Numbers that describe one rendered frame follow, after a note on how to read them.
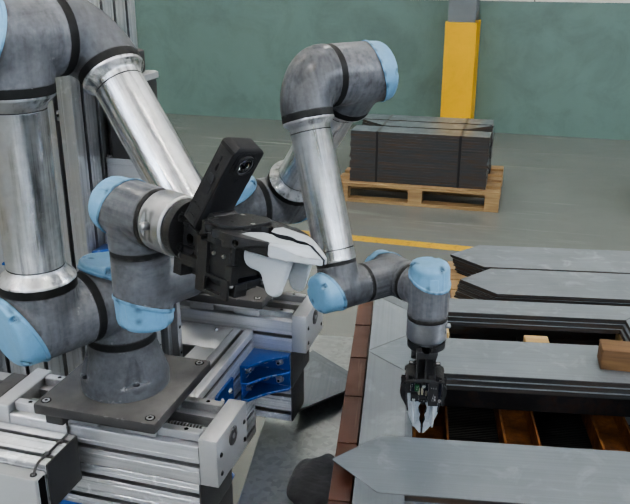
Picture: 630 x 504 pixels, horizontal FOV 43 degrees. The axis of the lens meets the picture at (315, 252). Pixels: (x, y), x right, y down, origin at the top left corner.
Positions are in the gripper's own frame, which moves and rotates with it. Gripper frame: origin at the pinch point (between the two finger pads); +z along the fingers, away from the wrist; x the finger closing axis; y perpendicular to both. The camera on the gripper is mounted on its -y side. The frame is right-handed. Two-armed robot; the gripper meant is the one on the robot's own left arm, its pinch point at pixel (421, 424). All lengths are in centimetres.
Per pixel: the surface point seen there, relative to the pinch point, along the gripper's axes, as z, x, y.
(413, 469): 0.7, -1.6, 14.1
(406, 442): 0.7, -2.9, 5.6
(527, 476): 0.8, 18.9, 13.8
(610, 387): 2.0, 41.8, -22.6
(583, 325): 3, 43, -56
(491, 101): 53, 83, -697
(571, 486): 0.8, 26.3, 15.9
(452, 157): 49, 30, -429
